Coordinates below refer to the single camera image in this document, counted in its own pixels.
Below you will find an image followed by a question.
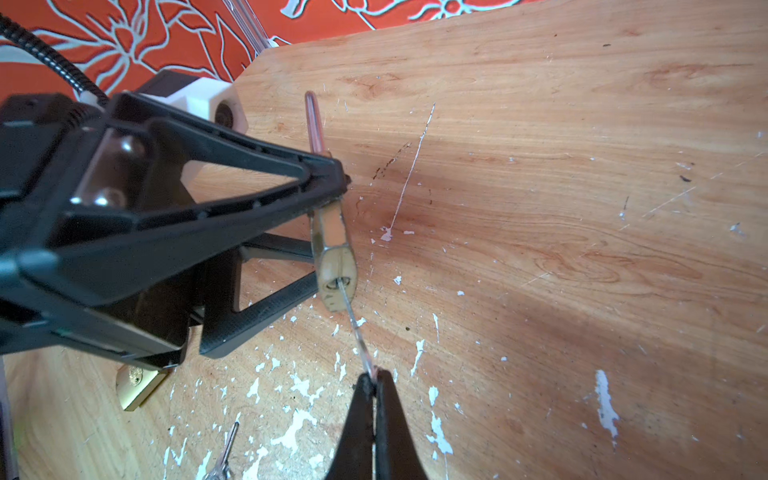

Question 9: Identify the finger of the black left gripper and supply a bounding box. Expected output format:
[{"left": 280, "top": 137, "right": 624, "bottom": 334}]
[{"left": 199, "top": 233, "right": 318, "bottom": 359}]

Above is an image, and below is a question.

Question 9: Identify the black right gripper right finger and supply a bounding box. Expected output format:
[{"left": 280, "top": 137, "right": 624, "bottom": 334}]
[{"left": 374, "top": 368, "right": 428, "bottom": 480}]

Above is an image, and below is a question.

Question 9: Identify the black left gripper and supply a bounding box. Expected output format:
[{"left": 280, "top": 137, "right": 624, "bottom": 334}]
[{"left": 1, "top": 93, "right": 348, "bottom": 369}]

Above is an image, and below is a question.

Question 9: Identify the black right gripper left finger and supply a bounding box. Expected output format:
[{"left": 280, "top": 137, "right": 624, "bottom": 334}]
[{"left": 325, "top": 373, "right": 375, "bottom": 480}]

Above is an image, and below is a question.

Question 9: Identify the small silver key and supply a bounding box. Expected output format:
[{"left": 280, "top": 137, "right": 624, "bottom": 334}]
[{"left": 336, "top": 277, "right": 378, "bottom": 385}]

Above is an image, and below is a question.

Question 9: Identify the brass padlock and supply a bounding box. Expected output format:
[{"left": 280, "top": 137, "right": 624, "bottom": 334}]
[
  {"left": 115, "top": 364, "right": 175, "bottom": 412},
  {"left": 305, "top": 91, "right": 358, "bottom": 312}
]

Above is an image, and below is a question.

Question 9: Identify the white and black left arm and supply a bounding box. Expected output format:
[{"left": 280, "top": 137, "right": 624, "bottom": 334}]
[{"left": 1, "top": 18, "right": 358, "bottom": 370}]

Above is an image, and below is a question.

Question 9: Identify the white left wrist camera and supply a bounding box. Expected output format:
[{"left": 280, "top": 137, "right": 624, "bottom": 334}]
[{"left": 77, "top": 68, "right": 250, "bottom": 136}]

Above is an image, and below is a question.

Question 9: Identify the aluminium frame post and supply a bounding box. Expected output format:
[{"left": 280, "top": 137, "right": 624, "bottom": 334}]
[{"left": 222, "top": 0, "right": 277, "bottom": 56}]

